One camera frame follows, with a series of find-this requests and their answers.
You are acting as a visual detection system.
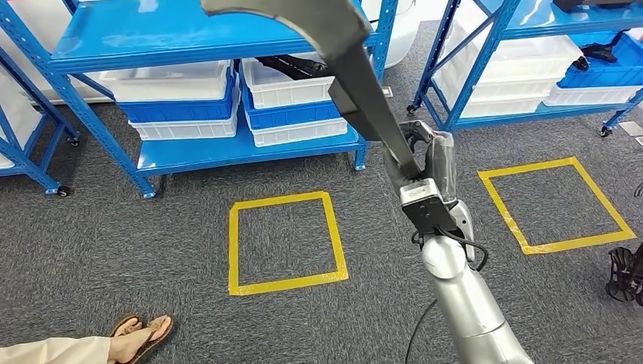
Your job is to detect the black parts in bin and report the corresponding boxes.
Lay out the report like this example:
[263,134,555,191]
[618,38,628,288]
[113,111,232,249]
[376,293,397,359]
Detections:
[255,54,335,81]
[572,30,629,72]

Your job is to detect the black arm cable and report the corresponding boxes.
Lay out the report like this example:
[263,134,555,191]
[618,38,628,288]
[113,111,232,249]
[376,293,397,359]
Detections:
[404,227,490,364]

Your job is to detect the brown sandal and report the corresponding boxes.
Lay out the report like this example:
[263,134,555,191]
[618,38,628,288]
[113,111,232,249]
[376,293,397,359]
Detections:
[109,315,175,364]

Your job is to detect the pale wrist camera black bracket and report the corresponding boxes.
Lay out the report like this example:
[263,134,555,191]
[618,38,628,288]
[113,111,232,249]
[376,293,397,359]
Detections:
[399,178,460,236]

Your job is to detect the blue plastic bin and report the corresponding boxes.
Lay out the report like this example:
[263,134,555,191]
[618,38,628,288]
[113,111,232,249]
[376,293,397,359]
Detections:
[240,70,347,130]
[556,30,643,89]
[116,67,238,124]

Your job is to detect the large white plastic bin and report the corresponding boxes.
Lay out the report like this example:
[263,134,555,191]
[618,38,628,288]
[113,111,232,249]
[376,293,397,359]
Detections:
[432,70,561,102]
[441,20,585,84]
[444,95,551,120]

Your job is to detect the yellow floor tape square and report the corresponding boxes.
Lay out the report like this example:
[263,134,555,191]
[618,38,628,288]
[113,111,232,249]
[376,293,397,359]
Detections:
[477,155,638,256]
[227,190,350,297]

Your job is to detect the long black plastic panel part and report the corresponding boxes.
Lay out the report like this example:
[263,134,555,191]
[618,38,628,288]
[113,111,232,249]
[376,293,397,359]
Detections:
[199,0,423,180]

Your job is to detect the black ribbed robot foot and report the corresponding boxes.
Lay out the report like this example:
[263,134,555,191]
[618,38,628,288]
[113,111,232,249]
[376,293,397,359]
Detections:
[604,246,643,309]

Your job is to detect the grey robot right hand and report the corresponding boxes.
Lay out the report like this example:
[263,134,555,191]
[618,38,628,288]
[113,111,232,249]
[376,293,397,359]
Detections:
[399,120,459,203]

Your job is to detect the person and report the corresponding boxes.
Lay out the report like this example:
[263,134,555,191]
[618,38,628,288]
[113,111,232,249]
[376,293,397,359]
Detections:
[0,315,174,364]

